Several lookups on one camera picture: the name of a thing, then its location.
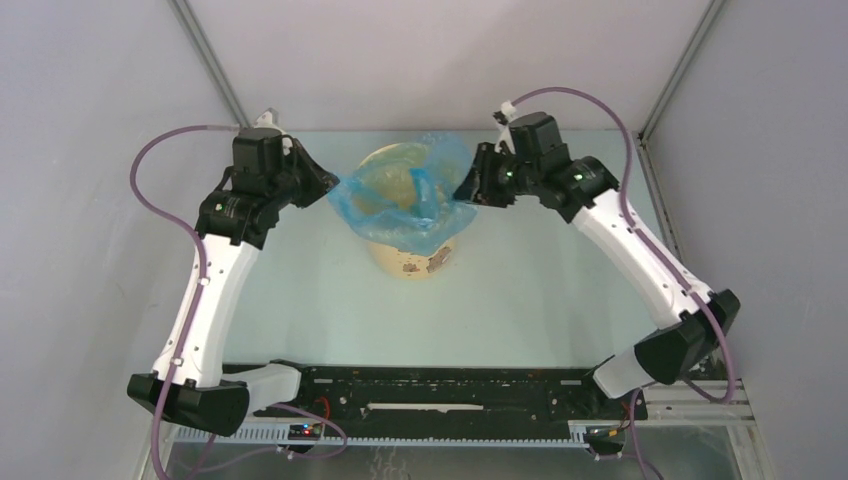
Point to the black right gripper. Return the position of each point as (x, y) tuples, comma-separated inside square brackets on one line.
[(479, 185)]

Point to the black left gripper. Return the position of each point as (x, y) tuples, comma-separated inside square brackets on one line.
[(320, 181)]

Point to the blue plastic trash bag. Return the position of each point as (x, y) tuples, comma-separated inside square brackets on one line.
[(433, 217)]

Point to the yellow capybara trash bin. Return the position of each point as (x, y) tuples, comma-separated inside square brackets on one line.
[(398, 263)]

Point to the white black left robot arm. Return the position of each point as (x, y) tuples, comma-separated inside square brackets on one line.
[(186, 386)]

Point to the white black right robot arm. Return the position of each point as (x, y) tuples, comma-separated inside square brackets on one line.
[(691, 319)]

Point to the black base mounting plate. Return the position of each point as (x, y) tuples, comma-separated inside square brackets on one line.
[(406, 404)]

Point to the small electronics board with LEDs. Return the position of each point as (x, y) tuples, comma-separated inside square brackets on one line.
[(304, 432)]

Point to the aluminium frame rail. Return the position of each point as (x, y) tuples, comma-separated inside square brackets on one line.
[(680, 405)]

